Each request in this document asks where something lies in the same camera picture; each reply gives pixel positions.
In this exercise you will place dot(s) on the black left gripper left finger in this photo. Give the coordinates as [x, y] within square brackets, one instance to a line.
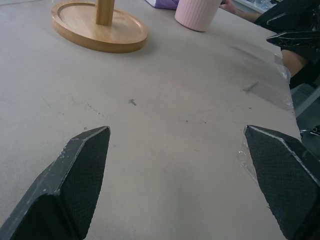
[62, 190]

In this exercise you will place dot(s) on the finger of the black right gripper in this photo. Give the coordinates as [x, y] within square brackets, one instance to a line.
[300, 42]
[300, 21]

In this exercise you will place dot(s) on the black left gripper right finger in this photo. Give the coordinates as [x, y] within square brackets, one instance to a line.
[285, 180]

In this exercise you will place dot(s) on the pink ribbed cup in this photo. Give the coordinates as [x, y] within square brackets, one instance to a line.
[196, 12]

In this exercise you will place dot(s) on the round wooden stand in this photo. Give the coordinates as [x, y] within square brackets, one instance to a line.
[100, 30]

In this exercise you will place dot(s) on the bystander bare hand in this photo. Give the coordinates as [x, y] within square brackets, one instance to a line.
[228, 5]

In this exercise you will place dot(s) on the seated bystander in black clothes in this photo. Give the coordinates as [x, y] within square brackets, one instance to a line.
[295, 62]

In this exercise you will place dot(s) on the clear tape strip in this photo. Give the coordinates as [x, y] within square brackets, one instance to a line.
[246, 162]
[272, 96]
[283, 71]

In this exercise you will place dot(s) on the purple box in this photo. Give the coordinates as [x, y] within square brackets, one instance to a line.
[166, 3]

